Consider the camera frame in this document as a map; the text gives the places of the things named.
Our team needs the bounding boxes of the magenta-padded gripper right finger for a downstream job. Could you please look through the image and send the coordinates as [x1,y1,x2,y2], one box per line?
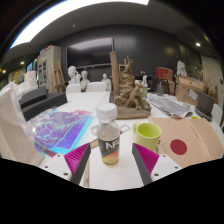
[131,142,181,186]

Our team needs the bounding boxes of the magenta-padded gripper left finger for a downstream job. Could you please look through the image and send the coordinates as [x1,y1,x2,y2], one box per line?
[43,142,92,185]

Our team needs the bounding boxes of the white-capped dark-label drink bottle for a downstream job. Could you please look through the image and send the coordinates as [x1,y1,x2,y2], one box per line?
[96,102,121,168]

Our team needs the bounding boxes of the yellow-green mug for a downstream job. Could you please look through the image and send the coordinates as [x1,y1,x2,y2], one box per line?
[132,121,162,153]

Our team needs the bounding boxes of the iridescent purple-blue sheet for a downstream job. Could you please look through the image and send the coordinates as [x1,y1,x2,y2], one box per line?
[28,109,96,156]

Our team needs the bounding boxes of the flat round red coaster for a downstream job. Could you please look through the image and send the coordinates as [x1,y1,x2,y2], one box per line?
[169,138,188,156]

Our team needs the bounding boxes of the grey newspaper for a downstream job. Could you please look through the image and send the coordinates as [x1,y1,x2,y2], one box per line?
[148,93,194,118]

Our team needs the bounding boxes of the light wooden drawing board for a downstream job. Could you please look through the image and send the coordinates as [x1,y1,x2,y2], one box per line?
[148,116,224,169]

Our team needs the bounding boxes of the black foam block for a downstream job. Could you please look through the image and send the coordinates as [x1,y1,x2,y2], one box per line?
[21,92,68,122]
[18,86,48,109]

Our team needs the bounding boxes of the translucent plastic bag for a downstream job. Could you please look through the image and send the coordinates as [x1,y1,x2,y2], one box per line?
[0,81,46,166]

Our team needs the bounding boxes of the white bottle with green label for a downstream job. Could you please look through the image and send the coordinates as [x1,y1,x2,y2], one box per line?
[142,74,149,99]

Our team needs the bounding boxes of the white chair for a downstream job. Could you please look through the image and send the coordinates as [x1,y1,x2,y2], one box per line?
[213,103,224,126]
[65,83,82,94]
[85,81,107,93]

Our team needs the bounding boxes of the white plaster bust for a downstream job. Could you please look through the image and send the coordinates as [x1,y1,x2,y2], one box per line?
[101,73,112,92]
[67,65,81,85]
[79,69,92,89]

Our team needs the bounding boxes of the brown cardboard box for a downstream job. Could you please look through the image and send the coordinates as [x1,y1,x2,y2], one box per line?
[175,75,205,106]

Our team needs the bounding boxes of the wooden easel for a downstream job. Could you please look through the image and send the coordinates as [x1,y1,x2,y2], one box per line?
[51,60,67,94]

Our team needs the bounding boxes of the red box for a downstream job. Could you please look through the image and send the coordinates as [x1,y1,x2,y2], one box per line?
[155,66,174,81]

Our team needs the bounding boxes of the upright wooden plank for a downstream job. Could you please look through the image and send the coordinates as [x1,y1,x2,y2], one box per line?
[109,50,120,101]

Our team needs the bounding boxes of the white plaster statue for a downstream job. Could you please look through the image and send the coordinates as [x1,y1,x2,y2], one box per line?
[176,59,188,78]

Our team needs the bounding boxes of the black wall screen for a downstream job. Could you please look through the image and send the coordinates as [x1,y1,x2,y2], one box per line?
[65,37,115,70]

